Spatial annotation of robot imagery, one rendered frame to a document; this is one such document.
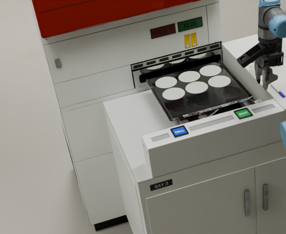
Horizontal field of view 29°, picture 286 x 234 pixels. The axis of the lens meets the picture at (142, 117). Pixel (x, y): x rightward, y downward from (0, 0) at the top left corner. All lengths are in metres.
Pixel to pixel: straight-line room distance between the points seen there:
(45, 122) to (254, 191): 2.13
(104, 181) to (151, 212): 0.71
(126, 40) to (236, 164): 0.75
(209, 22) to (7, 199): 1.70
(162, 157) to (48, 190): 1.52
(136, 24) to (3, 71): 2.63
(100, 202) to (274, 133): 1.13
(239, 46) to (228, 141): 0.63
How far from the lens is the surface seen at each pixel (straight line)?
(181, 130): 2.08
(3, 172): 3.73
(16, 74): 4.83
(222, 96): 2.37
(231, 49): 2.59
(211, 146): 2.11
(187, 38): 2.57
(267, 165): 2.28
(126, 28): 2.46
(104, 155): 2.77
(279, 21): 1.92
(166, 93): 2.43
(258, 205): 2.41
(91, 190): 2.88
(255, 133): 2.16
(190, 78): 2.51
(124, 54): 2.51
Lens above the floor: 2.18
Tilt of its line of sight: 34 degrees down
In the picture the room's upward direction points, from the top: 9 degrees counter-clockwise
